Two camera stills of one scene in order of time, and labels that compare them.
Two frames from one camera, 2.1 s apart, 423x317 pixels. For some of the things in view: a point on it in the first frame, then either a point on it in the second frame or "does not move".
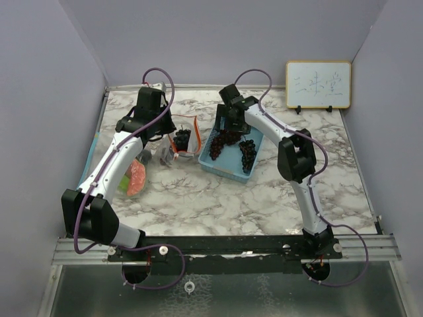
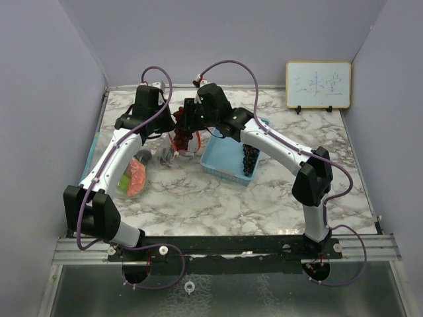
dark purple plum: x=146 y=156 does not move
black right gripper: x=223 y=111 to x=190 y=122
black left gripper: x=169 y=127 does not move
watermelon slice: x=136 y=173 does not move
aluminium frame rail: x=371 y=248 does not move
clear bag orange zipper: x=170 y=153 does not move
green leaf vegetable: x=123 y=184 does not move
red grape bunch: x=223 y=137 to x=182 y=137
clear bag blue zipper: x=86 y=142 to x=133 y=180
